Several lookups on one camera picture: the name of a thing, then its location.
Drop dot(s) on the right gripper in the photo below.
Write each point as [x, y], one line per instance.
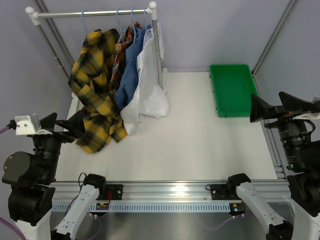
[292, 106]

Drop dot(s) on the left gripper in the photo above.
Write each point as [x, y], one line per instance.
[75, 125]

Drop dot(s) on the white shirt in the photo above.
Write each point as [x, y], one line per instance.
[148, 98]

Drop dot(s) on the light blue hanger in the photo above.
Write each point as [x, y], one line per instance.
[145, 13]

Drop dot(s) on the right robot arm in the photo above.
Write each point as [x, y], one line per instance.
[294, 121]

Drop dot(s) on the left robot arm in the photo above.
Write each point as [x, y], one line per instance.
[30, 202]

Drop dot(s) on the yellow black plaid shirt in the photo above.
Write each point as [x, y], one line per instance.
[89, 80]

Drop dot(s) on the blue checked shirt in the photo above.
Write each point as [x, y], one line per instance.
[129, 79]

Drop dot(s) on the red plaid shirt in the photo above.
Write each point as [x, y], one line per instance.
[120, 61]

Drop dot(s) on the hanger of red shirt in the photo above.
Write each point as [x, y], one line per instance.
[122, 30]

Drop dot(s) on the hanger of blue shirt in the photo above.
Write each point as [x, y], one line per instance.
[132, 20]

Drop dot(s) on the green plastic bin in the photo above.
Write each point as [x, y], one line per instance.
[233, 86]

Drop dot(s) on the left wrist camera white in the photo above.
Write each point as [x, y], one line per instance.
[29, 125]

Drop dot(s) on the aluminium mounting rail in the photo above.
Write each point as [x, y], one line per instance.
[193, 191]

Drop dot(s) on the slotted cable duct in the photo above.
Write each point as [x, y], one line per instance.
[164, 207]

